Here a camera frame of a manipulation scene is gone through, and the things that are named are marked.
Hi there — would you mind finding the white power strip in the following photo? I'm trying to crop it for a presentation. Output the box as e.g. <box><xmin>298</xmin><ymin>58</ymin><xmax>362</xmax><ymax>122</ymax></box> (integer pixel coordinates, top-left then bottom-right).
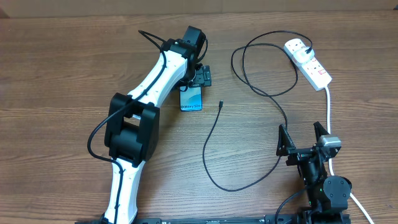
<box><xmin>284</xmin><ymin>39</ymin><xmax>332</xmax><ymax>91</ymax></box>

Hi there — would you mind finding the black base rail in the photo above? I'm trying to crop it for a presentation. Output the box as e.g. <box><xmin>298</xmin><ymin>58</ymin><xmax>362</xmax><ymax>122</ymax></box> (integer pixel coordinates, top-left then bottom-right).
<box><xmin>75</xmin><ymin>214</ymin><xmax>351</xmax><ymax>224</ymax></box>

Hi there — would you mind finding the Samsung Galaxy smartphone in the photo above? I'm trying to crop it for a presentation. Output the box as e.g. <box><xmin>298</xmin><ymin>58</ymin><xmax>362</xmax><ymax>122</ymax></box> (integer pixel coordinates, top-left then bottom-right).
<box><xmin>180</xmin><ymin>86</ymin><xmax>203</xmax><ymax>112</ymax></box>

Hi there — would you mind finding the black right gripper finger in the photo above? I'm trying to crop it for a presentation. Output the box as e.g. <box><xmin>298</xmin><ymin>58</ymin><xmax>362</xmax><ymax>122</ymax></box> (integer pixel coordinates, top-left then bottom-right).
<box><xmin>276</xmin><ymin>124</ymin><xmax>295</xmax><ymax>156</ymax></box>
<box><xmin>313</xmin><ymin>121</ymin><xmax>329</xmax><ymax>140</ymax></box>

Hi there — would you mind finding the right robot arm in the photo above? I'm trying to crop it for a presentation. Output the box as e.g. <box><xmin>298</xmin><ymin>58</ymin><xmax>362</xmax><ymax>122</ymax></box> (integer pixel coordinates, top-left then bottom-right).
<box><xmin>274</xmin><ymin>122</ymin><xmax>352</xmax><ymax>224</ymax></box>

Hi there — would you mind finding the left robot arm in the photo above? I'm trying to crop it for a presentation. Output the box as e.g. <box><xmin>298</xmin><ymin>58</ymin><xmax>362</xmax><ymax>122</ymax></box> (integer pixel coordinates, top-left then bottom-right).
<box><xmin>100</xmin><ymin>26</ymin><xmax>211</xmax><ymax>223</ymax></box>

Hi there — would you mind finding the white power strip cord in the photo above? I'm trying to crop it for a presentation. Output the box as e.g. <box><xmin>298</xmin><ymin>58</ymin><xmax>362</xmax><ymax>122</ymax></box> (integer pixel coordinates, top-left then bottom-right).
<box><xmin>324</xmin><ymin>86</ymin><xmax>375</xmax><ymax>224</ymax></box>

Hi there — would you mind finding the white charger plug adapter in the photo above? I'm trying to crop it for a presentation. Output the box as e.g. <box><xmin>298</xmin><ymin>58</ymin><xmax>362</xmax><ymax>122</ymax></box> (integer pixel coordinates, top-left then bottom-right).
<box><xmin>293</xmin><ymin>47</ymin><xmax>315</xmax><ymax>67</ymax></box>

